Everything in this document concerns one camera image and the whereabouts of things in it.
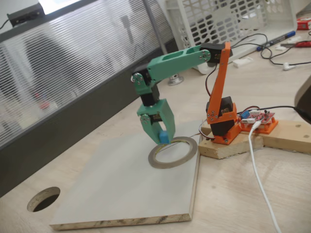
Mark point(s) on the small red box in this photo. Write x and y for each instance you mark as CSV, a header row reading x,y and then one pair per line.
x,y
303,24

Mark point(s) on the grey laminated chipboard panel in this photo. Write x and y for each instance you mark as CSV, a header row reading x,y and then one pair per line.
x,y
109,182

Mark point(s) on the white plastic piece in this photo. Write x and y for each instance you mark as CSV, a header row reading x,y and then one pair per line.
x,y
243,61

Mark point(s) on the ribbed glass desk partition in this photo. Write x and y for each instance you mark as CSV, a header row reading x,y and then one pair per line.
x,y
73,60

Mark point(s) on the black marker with blue cap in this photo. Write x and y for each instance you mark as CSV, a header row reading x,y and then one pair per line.
x,y
279,40

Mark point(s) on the blue cube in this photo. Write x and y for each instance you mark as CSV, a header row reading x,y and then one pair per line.
x,y
164,137

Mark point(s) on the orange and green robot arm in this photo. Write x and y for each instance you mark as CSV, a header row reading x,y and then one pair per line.
x,y
177,61

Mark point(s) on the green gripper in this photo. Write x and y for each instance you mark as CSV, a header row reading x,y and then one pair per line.
x,y
162,109

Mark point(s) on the dark rounded object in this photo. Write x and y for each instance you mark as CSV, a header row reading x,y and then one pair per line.
x,y
305,99

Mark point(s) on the light wooden base block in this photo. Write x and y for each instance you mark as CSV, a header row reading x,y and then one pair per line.
x,y
230,146

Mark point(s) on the white plastic lattice basket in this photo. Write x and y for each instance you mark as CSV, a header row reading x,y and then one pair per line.
x,y
267,14

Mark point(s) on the red controller circuit board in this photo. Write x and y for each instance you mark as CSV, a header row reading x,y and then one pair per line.
x,y
260,117

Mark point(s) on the metal partition post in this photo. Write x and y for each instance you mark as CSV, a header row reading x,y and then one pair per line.
x,y
175,81

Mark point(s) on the long wooden plank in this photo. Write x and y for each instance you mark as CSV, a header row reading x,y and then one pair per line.
x,y
291,136

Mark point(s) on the black box device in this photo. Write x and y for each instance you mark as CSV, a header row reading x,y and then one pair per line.
x,y
26,14

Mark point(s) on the white earbud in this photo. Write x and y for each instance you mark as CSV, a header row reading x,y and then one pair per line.
x,y
288,66

